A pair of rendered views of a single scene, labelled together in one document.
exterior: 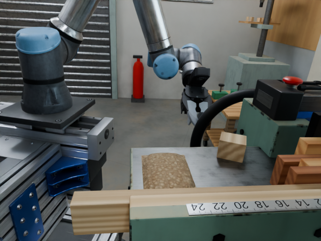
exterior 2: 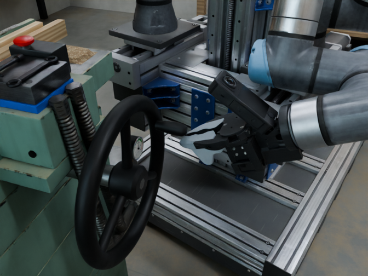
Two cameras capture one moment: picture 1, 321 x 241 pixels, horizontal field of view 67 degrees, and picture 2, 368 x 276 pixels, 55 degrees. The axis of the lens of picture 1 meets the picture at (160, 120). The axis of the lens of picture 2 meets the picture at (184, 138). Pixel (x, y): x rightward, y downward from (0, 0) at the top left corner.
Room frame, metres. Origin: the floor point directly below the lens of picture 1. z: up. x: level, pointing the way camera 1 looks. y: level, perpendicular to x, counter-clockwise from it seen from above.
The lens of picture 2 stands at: (0.84, -0.58, 1.22)
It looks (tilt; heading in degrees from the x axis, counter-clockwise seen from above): 36 degrees down; 116
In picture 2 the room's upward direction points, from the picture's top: straight up
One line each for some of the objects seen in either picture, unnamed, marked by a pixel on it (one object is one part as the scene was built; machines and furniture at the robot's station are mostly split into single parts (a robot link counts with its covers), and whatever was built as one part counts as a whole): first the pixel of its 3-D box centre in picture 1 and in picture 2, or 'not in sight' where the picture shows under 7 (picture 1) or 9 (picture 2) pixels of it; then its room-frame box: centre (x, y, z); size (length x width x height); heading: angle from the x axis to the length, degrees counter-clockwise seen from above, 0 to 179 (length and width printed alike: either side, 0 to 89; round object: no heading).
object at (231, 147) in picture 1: (231, 146); not in sight; (0.35, -0.12, 0.92); 0.04 x 0.03 x 0.03; 73
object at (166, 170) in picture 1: (167, 168); (69, 51); (0.29, -0.01, 0.91); 0.10 x 0.07 x 0.02; 8
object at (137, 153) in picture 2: not in sight; (132, 150); (0.41, 0.02, 0.65); 0.06 x 0.04 x 0.08; 98
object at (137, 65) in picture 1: (138, 78); not in sight; (3.13, 0.32, 0.30); 0.19 x 0.18 x 0.60; 5
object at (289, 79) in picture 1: (292, 80); (23, 40); (0.40, -0.21, 1.02); 0.03 x 0.03 x 0.01
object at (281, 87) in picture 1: (294, 94); (30, 70); (0.42, -0.24, 0.99); 0.13 x 0.11 x 0.06; 98
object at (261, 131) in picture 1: (287, 131); (38, 113); (0.42, -0.25, 0.91); 0.15 x 0.14 x 0.09; 98
